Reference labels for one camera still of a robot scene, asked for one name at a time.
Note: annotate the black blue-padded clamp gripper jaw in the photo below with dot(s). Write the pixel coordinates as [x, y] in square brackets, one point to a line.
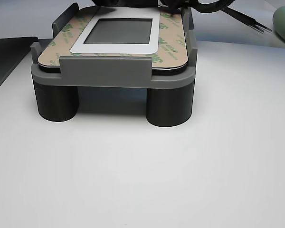
[171, 6]

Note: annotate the white bezel display panel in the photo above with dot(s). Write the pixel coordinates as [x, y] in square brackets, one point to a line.
[118, 48]

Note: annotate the grey printed holder fixture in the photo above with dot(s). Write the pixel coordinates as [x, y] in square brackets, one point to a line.
[104, 69]

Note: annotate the tan printed adhesive liner film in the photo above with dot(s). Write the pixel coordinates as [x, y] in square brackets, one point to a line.
[173, 47]

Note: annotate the dark grey cylinder leg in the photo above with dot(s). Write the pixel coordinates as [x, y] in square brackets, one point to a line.
[168, 107]
[57, 104]

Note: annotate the dark grey flat tray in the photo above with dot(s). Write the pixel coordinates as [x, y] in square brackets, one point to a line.
[4, 59]

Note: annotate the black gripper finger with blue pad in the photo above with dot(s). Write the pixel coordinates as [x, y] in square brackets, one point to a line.
[108, 2]

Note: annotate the black tweezers tool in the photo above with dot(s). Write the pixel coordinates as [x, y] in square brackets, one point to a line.
[249, 20]

